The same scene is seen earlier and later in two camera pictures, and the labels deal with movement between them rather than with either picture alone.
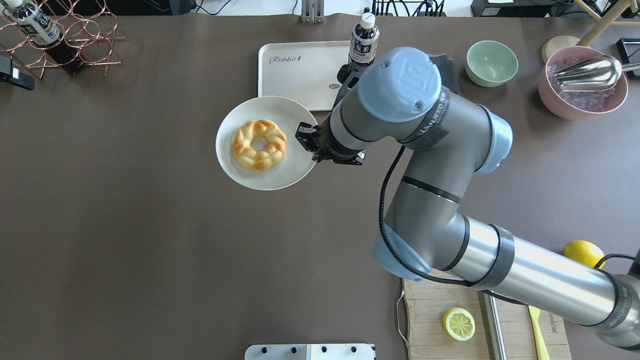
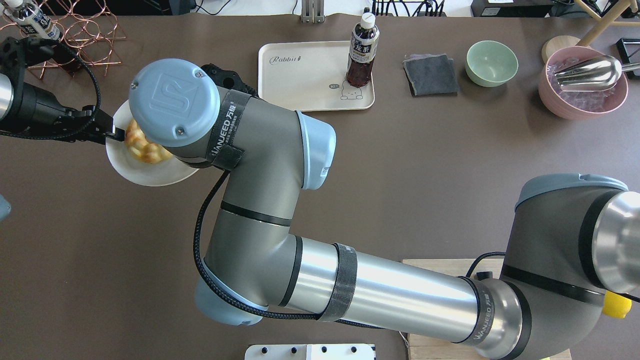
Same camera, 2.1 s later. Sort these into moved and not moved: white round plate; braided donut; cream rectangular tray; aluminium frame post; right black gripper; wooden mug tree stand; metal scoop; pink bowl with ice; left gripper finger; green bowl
Moved: braided donut; left gripper finger; white round plate; right black gripper
Not moved: metal scoop; wooden mug tree stand; green bowl; pink bowl with ice; aluminium frame post; cream rectangular tray
